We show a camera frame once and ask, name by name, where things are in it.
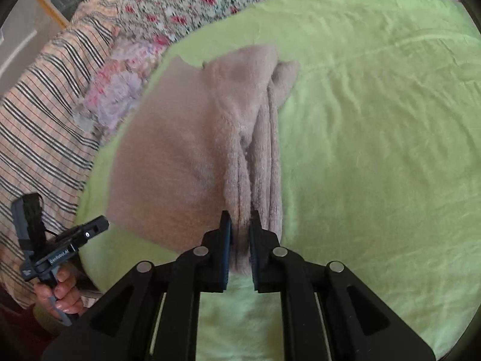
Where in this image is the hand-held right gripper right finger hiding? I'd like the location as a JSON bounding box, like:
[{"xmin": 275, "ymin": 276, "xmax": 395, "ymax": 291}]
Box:
[{"xmin": 248, "ymin": 210, "xmax": 434, "ymax": 361}]

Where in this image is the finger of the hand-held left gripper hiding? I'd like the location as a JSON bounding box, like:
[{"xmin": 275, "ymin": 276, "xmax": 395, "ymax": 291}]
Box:
[{"xmin": 56, "ymin": 216, "xmax": 110, "ymax": 244}]

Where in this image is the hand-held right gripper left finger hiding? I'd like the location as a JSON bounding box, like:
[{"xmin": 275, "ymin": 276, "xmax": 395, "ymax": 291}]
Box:
[{"xmin": 41, "ymin": 211, "xmax": 234, "ymax": 361}]

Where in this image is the beige knit sweater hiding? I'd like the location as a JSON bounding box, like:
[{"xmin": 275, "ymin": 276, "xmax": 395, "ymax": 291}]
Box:
[{"xmin": 105, "ymin": 44, "xmax": 301, "ymax": 276}]

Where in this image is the person's left hand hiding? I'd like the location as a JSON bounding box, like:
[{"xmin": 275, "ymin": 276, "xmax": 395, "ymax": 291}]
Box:
[{"xmin": 34, "ymin": 271, "xmax": 84, "ymax": 319}]

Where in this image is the plaid striped blanket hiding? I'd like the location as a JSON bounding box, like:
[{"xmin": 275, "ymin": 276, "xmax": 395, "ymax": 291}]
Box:
[{"xmin": 0, "ymin": 0, "xmax": 124, "ymax": 309}]

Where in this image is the ruffled floral pillow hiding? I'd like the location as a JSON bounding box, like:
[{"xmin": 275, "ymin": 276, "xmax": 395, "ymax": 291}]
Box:
[{"xmin": 73, "ymin": 39, "xmax": 170, "ymax": 147}]

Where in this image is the light green bed sheet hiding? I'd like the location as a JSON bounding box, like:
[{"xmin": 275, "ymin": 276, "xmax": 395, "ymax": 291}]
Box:
[{"xmin": 73, "ymin": 0, "xmax": 481, "ymax": 361}]

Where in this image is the pink floral quilt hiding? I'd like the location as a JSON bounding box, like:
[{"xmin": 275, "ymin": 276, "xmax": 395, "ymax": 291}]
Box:
[{"xmin": 116, "ymin": 0, "xmax": 463, "ymax": 51}]

